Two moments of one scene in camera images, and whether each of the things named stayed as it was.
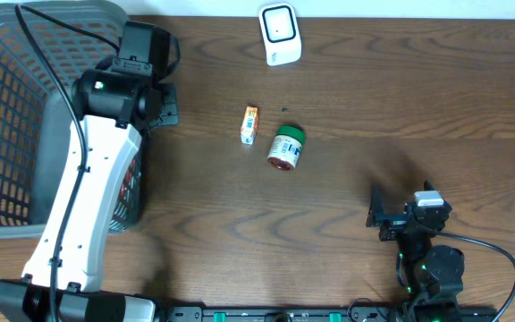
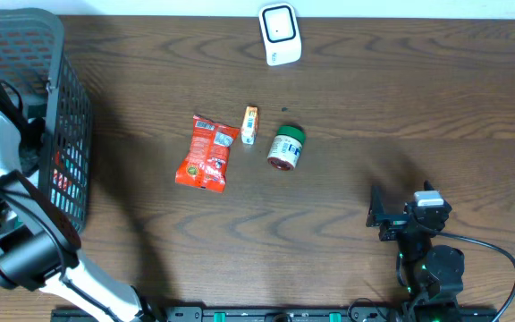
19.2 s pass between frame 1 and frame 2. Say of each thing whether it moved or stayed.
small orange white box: stayed
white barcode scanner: stayed
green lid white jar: stayed
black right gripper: stayed
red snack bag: moved
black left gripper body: moved
